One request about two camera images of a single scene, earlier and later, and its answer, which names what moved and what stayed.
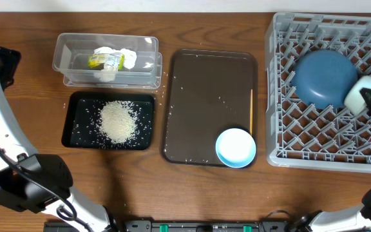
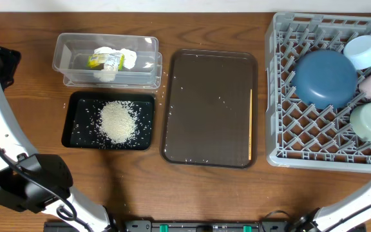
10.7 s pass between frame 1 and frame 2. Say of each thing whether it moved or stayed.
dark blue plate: stayed
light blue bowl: moved
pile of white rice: stayed
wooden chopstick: stayed
